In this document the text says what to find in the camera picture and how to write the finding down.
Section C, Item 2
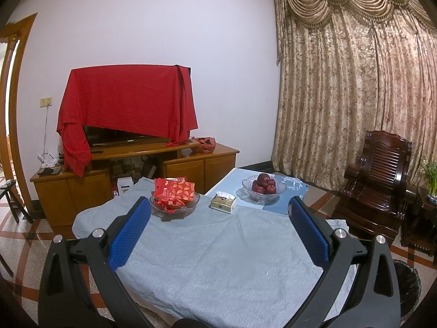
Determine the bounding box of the red bag with dark print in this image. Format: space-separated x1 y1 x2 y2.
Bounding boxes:
190 137 217 154

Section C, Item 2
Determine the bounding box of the white box appliance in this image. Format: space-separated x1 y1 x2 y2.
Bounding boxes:
117 177 133 195

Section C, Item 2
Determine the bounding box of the potted green plant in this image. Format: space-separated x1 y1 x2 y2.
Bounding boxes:
420 159 437 202

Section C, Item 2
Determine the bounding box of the red cloth cover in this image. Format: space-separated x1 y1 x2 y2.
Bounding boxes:
56 64 199 177

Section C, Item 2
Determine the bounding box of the white router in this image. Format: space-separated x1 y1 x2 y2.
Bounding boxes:
36 150 60 169

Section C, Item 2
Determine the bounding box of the black television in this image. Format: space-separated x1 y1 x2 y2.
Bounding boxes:
83 125 168 148

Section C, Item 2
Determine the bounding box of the glass snack bowl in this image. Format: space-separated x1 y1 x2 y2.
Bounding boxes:
149 191 201 218

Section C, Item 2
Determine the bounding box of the glass fruit bowl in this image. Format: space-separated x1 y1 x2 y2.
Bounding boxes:
242 175 287 202

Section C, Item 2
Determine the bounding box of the white power cable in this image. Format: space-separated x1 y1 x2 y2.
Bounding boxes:
42 106 49 159

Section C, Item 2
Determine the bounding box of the dark wooden side table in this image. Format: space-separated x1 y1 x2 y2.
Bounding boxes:
401 184 437 257

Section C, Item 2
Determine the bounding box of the wooden television cabinet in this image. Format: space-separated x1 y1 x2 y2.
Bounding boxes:
30 139 240 228

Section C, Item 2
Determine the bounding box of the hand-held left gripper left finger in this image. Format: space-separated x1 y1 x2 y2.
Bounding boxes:
38 196 152 328

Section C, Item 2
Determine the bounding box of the dark wooden armchair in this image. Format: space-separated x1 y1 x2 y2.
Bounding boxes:
333 130 417 245

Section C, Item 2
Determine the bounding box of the beige floral curtain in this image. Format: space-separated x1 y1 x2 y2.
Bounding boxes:
271 0 437 195

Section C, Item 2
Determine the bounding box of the gold tissue box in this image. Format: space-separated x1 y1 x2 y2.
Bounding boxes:
209 192 238 214

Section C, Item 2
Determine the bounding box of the black trash bin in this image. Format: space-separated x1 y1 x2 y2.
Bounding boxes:
389 259 422 320

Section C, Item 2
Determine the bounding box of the pile of red apples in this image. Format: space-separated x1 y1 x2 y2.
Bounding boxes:
252 173 277 195

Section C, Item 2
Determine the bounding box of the wooden door frame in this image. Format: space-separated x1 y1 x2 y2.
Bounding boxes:
0 13 38 219

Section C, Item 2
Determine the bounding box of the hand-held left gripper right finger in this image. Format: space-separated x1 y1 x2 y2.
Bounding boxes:
288 196 401 328

